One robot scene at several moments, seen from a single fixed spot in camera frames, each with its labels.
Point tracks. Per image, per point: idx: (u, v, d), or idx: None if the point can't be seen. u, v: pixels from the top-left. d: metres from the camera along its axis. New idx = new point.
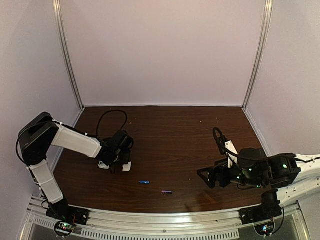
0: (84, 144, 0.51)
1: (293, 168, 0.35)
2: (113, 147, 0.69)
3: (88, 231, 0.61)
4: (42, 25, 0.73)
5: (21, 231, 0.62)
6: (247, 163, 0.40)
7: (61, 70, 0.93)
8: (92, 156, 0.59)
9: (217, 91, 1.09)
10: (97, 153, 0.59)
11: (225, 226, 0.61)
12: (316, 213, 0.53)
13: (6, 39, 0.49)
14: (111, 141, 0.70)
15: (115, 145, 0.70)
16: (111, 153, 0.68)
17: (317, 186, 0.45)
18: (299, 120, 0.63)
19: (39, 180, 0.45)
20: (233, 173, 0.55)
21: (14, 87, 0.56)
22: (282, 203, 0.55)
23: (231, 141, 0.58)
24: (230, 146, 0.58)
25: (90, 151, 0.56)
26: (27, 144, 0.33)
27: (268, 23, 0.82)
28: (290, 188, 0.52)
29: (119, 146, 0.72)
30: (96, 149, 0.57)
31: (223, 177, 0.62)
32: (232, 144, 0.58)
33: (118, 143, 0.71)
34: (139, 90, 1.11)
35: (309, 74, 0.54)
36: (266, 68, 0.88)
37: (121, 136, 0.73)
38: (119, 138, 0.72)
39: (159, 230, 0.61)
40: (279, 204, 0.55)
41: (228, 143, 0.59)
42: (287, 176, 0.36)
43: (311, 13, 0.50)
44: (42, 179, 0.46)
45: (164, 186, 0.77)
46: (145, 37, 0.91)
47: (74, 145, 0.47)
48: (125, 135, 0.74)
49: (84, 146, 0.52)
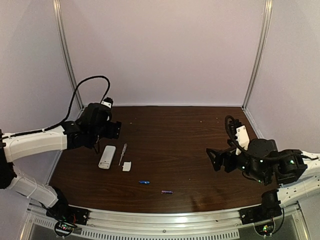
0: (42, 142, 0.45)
1: (300, 165, 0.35)
2: (87, 127, 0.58)
3: (88, 231, 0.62)
4: (42, 25, 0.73)
5: (20, 231, 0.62)
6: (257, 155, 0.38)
7: (60, 70, 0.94)
8: (62, 148, 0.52)
9: (217, 90, 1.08)
10: (66, 144, 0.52)
11: (225, 227, 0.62)
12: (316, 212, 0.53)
13: (7, 39, 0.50)
14: (83, 120, 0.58)
15: (88, 125, 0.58)
16: (86, 135, 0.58)
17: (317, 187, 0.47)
18: (299, 120, 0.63)
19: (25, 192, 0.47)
20: (240, 161, 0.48)
21: (14, 86, 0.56)
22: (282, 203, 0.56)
23: (244, 128, 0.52)
24: (242, 132, 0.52)
25: (57, 144, 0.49)
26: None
27: (268, 23, 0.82)
28: (291, 189, 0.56)
29: (94, 124, 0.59)
30: (61, 141, 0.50)
31: (230, 163, 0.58)
32: (245, 131, 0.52)
33: (92, 121, 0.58)
34: (139, 90, 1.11)
35: (308, 74, 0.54)
36: (266, 68, 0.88)
37: (93, 113, 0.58)
38: (92, 114, 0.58)
39: (159, 230, 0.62)
40: (279, 204, 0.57)
41: (240, 129, 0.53)
42: (294, 173, 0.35)
43: (310, 13, 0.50)
44: (27, 191, 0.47)
45: (164, 186, 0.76)
46: (145, 36, 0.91)
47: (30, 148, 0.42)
48: (98, 111, 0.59)
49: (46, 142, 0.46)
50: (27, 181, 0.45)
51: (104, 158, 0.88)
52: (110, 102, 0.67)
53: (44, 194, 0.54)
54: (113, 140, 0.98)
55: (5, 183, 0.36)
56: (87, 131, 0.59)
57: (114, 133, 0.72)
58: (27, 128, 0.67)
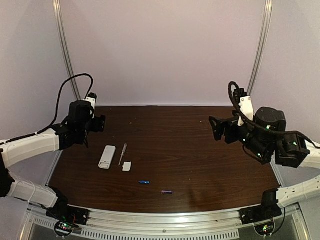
0: (37, 145, 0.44)
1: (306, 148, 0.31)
2: (74, 125, 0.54)
3: (88, 231, 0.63)
4: (42, 25, 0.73)
5: (20, 231, 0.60)
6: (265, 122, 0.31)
7: (60, 69, 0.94)
8: (56, 149, 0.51)
9: (217, 91, 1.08)
10: (60, 144, 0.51)
11: (225, 226, 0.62)
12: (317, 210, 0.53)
13: (7, 39, 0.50)
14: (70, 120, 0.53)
15: (75, 123, 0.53)
16: (75, 133, 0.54)
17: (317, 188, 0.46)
18: (299, 119, 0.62)
19: (25, 196, 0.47)
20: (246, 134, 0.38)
21: (14, 86, 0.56)
22: (281, 203, 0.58)
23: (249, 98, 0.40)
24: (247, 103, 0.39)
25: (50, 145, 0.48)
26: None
27: (268, 23, 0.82)
28: (290, 190, 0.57)
29: (80, 120, 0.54)
30: (54, 142, 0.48)
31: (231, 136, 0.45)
32: (250, 102, 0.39)
33: (77, 118, 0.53)
34: (139, 90, 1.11)
35: (308, 74, 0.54)
36: (266, 68, 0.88)
37: (76, 110, 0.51)
38: (76, 112, 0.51)
39: (159, 230, 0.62)
40: (277, 203, 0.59)
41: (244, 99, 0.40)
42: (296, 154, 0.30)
43: (310, 13, 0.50)
44: (26, 195, 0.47)
45: (164, 186, 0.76)
46: (145, 36, 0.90)
47: (25, 152, 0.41)
48: (80, 108, 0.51)
49: (39, 145, 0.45)
50: (25, 185, 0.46)
51: (104, 158, 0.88)
52: (94, 97, 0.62)
53: (43, 195, 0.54)
54: (113, 140, 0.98)
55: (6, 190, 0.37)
56: (75, 130, 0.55)
57: (99, 127, 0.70)
58: (27, 128, 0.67)
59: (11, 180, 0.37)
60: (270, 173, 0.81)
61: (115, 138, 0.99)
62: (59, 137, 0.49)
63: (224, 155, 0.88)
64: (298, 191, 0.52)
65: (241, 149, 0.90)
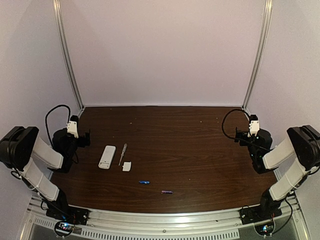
0: (49, 149, 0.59)
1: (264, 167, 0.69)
2: (64, 151, 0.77)
3: (88, 231, 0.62)
4: (41, 25, 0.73)
5: (20, 232, 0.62)
6: (261, 140, 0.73)
7: (61, 70, 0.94)
8: (59, 166, 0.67)
9: (217, 91, 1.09)
10: (61, 162, 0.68)
11: (225, 226, 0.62)
12: (316, 209, 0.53)
13: (6, 39, 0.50)
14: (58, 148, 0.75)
15: (64, 150, 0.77)
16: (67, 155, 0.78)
17: (297, 170, 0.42)
18: (298, 117, 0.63)
19: (34, 183, 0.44)
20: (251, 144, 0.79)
21: (14, 86, 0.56)
22: (275, 198, 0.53)
23: (257, 121, 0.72)
24: (254, 124, 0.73)
25: (55, 159, 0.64)
26: (11, 144, 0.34)
27: (268, 22, 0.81)
28: (277, 184, 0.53)
29: (65, 146, 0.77)
30: (59, 159, 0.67)
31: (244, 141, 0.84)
32: (256, 124, 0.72)
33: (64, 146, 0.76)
34: (140, 90, 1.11)
35: (309, 74, 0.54)
36: (266, 68, 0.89)
37: (59, 139, 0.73)
38: (60, 141, 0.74)
39: (159, 230, 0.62)
40: (273, 198, 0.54)
41: (253, 122, 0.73)
42: (259, 167, 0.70)
43: (311, 13, 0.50)
44: (37, 180, 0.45)
45: (164, 186, 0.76)
46: (145, 38, 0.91)
47: (45, 148, 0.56)
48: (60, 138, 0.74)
49: (50, 150, 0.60)
50: (34, 168, 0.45)
51: (105, 158, 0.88)
52: (75, 120, 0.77)
53: (47, 186, 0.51)
54: (113, 140, 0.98)
55: (23, 164, 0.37)
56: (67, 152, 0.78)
57: (85, 142, 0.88)
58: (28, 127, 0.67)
59: (27, 158, 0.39)
60: (270, 173, 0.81)
61: (115, 138, 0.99)
62: (61, 157, 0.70)
63: (224, 155, 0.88)
64: (284, 181, 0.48)
65: (241, 149, 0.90)
